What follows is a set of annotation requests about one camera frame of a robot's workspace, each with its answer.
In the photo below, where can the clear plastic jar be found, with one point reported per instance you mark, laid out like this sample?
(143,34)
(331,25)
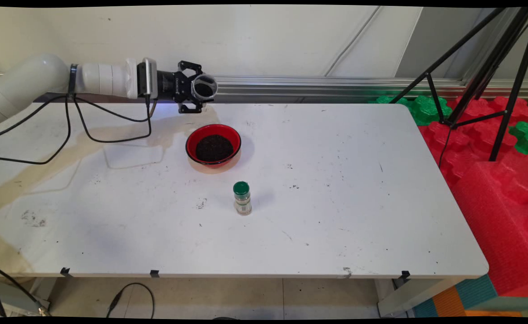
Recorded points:
(205,87)

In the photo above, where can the black grain pile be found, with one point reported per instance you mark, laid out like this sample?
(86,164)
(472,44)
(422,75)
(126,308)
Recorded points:
(214,148)

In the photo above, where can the red bowl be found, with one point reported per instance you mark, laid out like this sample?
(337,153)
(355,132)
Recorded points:
(192,139)

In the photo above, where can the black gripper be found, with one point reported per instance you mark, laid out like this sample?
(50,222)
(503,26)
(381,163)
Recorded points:
(174,86)

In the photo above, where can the teal and orange foam mat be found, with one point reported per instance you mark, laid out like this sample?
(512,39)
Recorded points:
(453,301)

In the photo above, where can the aluminium rail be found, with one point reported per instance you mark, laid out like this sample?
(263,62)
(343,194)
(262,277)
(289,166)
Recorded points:
(291,85)

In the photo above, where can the red foam puzzle mat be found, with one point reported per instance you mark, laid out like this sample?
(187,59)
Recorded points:
(464,144)

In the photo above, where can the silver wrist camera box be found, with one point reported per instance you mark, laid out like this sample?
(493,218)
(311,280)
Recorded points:
(149,78)

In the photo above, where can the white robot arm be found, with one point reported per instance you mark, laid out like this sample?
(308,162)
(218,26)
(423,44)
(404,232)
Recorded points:
(30,76)

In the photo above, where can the small green foam piece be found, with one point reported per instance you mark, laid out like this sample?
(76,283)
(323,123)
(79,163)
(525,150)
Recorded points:
(525,137)

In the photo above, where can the green lid spice jar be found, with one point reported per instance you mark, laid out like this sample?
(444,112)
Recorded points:
(242,200)

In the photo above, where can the big red foam block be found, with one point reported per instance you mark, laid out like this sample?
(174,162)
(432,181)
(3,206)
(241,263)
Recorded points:
(502,216)

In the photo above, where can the large green foam piece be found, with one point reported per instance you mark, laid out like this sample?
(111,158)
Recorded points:
(423,110)

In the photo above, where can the black tripod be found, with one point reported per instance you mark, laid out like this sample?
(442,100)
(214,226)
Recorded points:
(489,67)

